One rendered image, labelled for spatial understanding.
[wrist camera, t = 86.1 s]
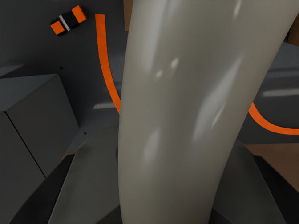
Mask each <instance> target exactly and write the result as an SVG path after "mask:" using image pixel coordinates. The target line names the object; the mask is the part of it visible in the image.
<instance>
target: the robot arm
mask: <svg viewBox="0 0 299 224"><path fill-rule="evenodd" d="M118 131H119V116H118V117H117V118H115V119H114V120H112V121H111V122H109V123H108V124H107V125H105V126H104V127H102V128H101V129H100V130H98V131H97V132H95V133H94V134H93V135H91V136H90V137H89V138H88V139H87V140H86V141H85V142H84V143H83V144H82V145H81V146H80V147H79V148H78V149H77V150H76V151H75V152H74V153H73V154H72V155H66V156H65V158H64V159H63V160H62V161H61V162H60V163H59V164H58V165H57V166H56V167H55V168H54V170H53V171H52V172H51V173H50V174H49V175H48V176H47V177H46V178H45V180H44V181H43V182H42V183H41V184H40V185H39V186H38V187H37V189H36V190H35V191H34V192H33V193H32V194H31V195H30V197H29V198H28V199H27V200H26V201H25V202H24V203H23V204H22V205H21V206H20V208H19V209H18V210H17V211H16V213H15V214H14V215H13V217H12V218H11V219H10V221H9V222H8V223H7V224H123V223H122V218H121V208H120V200H119V187H118ZM208 224H299V192H298V191H297V190H296V189H295V188H294V187H293V186H291V185H290V184H289V183H288V182H287V181H286V180H285V179H284V178H283V177H282V176H281V175H280V174H279V173H278V172H277V171H276V170H275V169H274V168H273V167H272V166H271V165H270V164H269V163H268V162H267V161H266V160H265V159H264V158H263V157H262V156H258V155H254V154H253V153H252V152H251V151H250V150H249V149H248V148H247V147H246V146H245V145H244V144H242V143H241V142H240V141H239V140H238V139H236V141H235V143H234V145H233V148H232V150H231V153H230V155H229V158H228V160H227V163H226V166H225V168H224V171H223V174H222V177H221V179H220V182H219V185H218V189H217V192H216V195H215V199H214V203H213V206H212V210H211V214H210V219H209V223H208Z"/></svg>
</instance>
